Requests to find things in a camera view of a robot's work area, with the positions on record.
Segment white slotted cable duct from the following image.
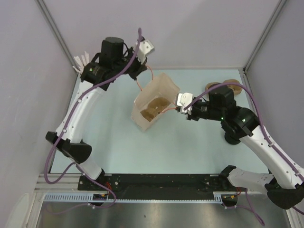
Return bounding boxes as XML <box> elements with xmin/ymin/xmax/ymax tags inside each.
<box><xmin>44</xmin><ymin>191</ymin><xmax>228</xmax><ymax>204</ymax></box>

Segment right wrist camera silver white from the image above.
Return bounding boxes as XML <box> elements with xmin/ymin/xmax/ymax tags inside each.
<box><xmin>175</xmin><ymin>93</ymin><xmax>194</xmax><ymax>114</ymax></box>

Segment aluminium frame post right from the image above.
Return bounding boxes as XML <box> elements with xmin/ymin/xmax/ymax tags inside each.
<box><xmin>243</xmin><ymin>0</ymin><xmax>288</xmax><ymax>73</ymax></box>

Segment brown pulp cup carrier stack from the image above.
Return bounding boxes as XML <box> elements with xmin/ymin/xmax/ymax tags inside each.
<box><xmin>205</xmin><ymin>79</ymin><xmax>243</xmax><ymax>96</ymax></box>

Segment white paper takeout bag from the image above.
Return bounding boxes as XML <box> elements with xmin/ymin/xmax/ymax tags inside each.
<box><xmin>131</xmin><ymin>73</ymin><xmax>180</xmax><ymax>132</ymax></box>

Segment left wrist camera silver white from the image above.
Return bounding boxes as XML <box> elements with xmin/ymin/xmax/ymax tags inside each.
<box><xmin>136</xmin><ymin>38</ymin><xmax>155</xmax><ymax>65</ymax></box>

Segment aluminium frame post left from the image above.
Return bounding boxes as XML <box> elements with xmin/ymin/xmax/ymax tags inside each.
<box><xmin>35</xmin><ymin>0</ymin><xmax>76</xmax><ymax>67</ymax></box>

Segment wrist camera silver white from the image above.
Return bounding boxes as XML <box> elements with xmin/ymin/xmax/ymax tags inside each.
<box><xmin>175</xmin><ymin>93</ymin><xmax>194</xmax><ymax>114</ymax></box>
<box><xmin>136</xmin><ymin>38</ymin><xmax>155</xmax><ymax>65</ymax></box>

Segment aluminium frame post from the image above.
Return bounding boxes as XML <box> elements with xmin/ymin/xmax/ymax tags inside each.
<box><xmin>35</xmin><ymin>0</ymin><xmax>76</xmax><ymax>67</ymax></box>
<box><xmin>243</xmin><ymin>0</ymin><xmax>288</xmax><ymax>73</ymax></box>

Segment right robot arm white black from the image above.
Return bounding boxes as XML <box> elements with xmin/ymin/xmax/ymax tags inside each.
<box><xmin>176</xmin><ymin>83</ymin><xmax>304</xmax><ymax>209</ymax></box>

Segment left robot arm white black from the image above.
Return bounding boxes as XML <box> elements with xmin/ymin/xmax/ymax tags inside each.
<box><xmin>46</xmin><ymin>37</ymin><xmax>154</xmax><ymax>190</ymax></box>

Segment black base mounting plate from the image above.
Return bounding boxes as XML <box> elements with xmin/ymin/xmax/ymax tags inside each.
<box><xmin>78</xmin><ymin>173</ymin><xmax>247</xmax><ymax>200</ymax></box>

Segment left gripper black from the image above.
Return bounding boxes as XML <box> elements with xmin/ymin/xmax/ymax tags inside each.
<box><xmin>114</xmin><ymin>47</ymin><xmax>148</xmax><ymax>81</ymax></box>

